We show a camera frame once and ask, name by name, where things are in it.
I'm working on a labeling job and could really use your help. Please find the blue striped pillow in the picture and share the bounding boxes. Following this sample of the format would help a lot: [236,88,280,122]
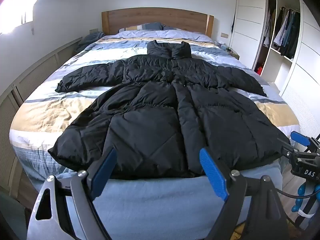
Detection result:
[119,22,164,32]

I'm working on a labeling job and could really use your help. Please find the black cable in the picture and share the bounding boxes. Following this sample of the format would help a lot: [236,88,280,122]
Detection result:
[276,190,299,199]

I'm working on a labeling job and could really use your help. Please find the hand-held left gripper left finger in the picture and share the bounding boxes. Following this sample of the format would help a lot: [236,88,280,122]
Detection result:
[26,147,118,240]

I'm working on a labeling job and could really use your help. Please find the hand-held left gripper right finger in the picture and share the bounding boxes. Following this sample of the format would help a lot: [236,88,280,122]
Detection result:
[199,147,292,240]

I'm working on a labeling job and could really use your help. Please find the light blue bed sheet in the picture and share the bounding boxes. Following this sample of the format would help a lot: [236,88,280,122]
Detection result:
[25,160,283,240]

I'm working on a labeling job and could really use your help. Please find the white wardrobe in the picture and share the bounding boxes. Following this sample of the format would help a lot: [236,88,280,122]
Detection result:
[229,0,320,140]

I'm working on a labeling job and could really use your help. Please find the wooden nightstand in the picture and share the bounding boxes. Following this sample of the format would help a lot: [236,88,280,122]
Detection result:
[220,42,240,60]

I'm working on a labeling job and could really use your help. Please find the row of hanging clothes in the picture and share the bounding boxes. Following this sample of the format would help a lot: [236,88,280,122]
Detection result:
[262,6,301,60]

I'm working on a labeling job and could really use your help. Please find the wooden headboard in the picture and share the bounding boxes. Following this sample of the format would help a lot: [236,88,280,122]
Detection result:
[101,7,215,37]

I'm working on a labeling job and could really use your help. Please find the low panelled wall cabinet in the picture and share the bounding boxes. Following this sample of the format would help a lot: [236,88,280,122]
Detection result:
[0,37,83,205]

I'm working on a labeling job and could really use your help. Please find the black puffer coat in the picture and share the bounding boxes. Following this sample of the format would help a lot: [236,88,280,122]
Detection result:
[47,40,292,180]

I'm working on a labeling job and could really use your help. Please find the bed with striped duvet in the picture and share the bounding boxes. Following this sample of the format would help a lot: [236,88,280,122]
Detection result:
[9,29,300,188]

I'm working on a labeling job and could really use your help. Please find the dark blue cloth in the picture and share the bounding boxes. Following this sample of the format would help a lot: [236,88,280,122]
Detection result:
[75,31,105,53]

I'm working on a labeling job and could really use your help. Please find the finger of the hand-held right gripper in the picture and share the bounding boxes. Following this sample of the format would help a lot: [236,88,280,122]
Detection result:
[277,139,301,158]
[290,131,320,151]

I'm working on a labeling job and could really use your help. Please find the window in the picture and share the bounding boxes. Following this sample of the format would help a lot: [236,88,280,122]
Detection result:
[0,0,53,35]

